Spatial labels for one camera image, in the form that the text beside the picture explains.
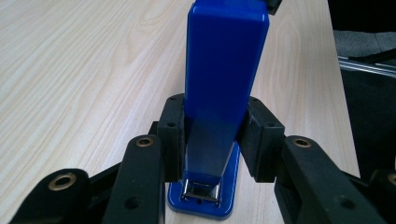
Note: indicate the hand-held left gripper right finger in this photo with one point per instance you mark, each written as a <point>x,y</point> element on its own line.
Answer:
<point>264,146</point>

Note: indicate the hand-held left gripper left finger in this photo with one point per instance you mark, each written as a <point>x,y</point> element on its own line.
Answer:
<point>171,146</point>

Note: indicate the blue stapler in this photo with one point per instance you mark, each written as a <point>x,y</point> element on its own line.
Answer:
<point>221,62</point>

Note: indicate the metal stand rail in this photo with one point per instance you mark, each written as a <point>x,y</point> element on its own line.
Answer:
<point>367,66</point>

